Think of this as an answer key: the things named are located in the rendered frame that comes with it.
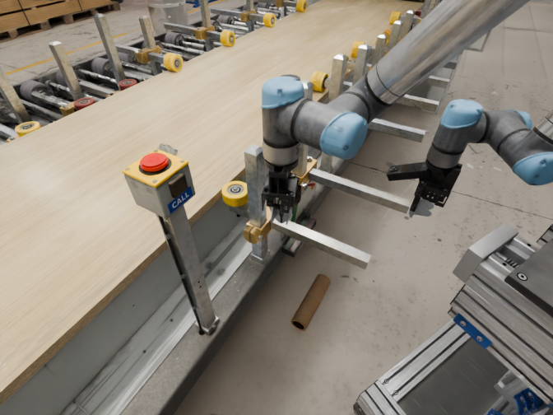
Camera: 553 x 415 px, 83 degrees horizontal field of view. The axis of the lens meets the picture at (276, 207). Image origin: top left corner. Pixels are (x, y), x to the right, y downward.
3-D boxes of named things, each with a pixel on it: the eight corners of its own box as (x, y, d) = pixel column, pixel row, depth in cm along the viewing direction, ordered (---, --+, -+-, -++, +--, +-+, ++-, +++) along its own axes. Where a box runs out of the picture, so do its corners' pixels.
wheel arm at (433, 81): (447, 86, 138) (450, 77, 135) (445, 89, 136) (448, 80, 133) (341, 64, 156) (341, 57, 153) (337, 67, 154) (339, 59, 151)
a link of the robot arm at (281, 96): (290, 97, 50) (250, 83, 54) (288, 155, 57) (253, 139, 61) (317, 81, 54) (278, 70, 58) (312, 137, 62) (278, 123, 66)
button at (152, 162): (175, 165, 48) (173, 156, 47) (155, 179, 46) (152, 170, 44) (156, 157, 49) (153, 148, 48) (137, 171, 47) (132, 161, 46)
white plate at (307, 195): (315, 195, 120) (318, 174, 113) (281, 240, 104) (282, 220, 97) (313, 195, 120) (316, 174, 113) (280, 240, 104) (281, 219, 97)
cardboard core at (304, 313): (331, 277, 166) (306, 325, 147) (329, 286, 172) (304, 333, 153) (318, 272, 169) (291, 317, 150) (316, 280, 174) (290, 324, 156)
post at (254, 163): (268, 268, 105) (264, 145, 72) (262, 276, 103) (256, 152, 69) (259, 263, 106) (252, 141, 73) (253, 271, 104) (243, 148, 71)
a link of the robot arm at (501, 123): (530, 158, 72) (483, 159, 72) (504, 132, 80) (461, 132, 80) (551, 127, 66) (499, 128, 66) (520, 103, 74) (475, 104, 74)
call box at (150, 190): (197, 198, 53) (188, 160, 48) (168, 223, 49) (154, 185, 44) (167, 184, 56) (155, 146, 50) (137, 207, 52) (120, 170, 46)
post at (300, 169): (303, 210, 116) (313, 81, 83) (299, 216, 114) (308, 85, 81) (295, 207, 118) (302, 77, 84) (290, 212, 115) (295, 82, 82)
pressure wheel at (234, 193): (248, 204, 103) (245, 177, 95) (253, 221, 97) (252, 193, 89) (223, 209, 101) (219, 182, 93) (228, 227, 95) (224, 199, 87)
